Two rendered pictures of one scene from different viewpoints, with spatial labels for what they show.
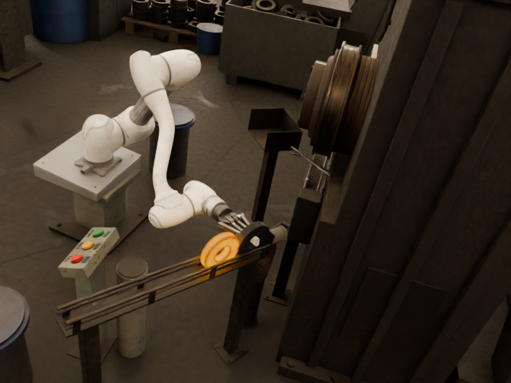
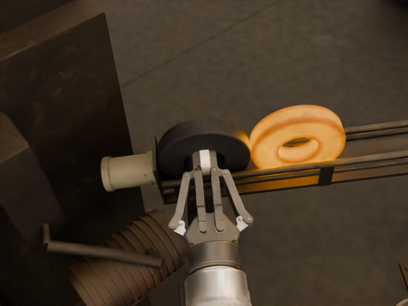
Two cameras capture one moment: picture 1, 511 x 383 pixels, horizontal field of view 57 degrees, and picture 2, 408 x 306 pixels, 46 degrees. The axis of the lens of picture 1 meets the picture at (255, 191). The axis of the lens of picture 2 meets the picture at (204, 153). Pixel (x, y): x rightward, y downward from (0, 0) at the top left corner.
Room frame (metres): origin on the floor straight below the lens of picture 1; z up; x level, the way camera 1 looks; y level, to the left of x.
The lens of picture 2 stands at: (1.69, 0.29, 1.34)
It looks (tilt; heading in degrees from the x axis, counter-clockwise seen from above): 54 degrees down; 222
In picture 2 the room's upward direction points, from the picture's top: straight up
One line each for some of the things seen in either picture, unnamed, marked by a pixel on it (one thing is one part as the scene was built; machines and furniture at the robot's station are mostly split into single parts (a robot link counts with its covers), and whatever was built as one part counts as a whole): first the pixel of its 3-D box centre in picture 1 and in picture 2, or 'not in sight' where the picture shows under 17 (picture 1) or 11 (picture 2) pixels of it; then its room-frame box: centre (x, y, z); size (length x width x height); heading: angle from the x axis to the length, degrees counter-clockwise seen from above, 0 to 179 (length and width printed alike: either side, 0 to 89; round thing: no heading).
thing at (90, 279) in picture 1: (91, 297); not in sight; (1.24, 0.58, 0.31); 0.24 x 0.16 x 0.62; 172
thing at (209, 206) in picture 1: (215, 208); (217, 293); (1.50, 0.15, 0.69); 0.09 x 0.06 x 0.09; 137
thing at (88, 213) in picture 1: (100, 201); not in sight; (2.02, 0.85, 0.16); 0.40 x 0.40 x 0.31; 74
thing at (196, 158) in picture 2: not in sight; (191, 167); (1.38, -0.02, 0.71); 0.05 x 0.03 x 0.01; 47
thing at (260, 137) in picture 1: (265, 173); not in sight; (2.33, -0.04, 0.36); 0.26 x 0.20 x 0.72; 27
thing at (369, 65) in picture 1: (354, 106); not in sight; (1.80, -0.33, 1.11); 0.47 x 0.10 x 0.47; 172
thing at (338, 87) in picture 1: (334, 101); not in sight; (1.81, -0.25, 1.11); 0.47 x 0.06 x 0.47; 172
